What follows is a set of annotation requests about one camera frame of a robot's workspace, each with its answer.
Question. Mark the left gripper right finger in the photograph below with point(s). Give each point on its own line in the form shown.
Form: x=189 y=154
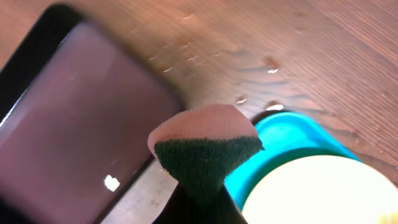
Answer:
x=223 y=210

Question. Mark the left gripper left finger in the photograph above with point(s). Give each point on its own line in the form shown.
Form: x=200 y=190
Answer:
x=180 y=209

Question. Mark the pink and green sponge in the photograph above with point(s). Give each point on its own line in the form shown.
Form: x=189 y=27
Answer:
x=201 y=147

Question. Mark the yellow-green plate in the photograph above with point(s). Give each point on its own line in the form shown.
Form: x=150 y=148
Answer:
x=323 y=189

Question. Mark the teal plastic tray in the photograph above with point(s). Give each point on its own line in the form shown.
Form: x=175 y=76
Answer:
x=285 y=136

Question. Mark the black tray with maroon liquid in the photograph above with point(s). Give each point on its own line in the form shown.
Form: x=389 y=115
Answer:
x=76 y=112

